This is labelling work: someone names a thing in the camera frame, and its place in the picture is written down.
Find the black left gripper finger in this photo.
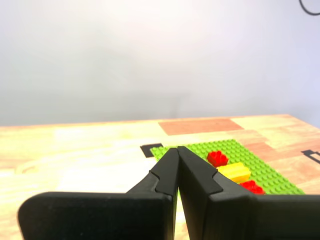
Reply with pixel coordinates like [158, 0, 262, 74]
[17, 147, 180, 240]
[177, 146, 320, 240]

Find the yellow toy brick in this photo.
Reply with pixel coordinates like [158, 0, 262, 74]
[217, 161, 252, 184]

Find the red toy brick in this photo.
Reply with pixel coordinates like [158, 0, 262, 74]
[239, 179, 266, 195]
[206, 150, 229, 167]

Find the green studded baseplate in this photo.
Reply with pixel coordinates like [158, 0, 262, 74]
[149, 138, 305, 196]

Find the black tape corner mark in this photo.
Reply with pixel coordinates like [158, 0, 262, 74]
[140, 143, 164, 159]

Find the black tape rectangle outline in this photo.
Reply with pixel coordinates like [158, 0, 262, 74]
[301, 149, 320, 165]

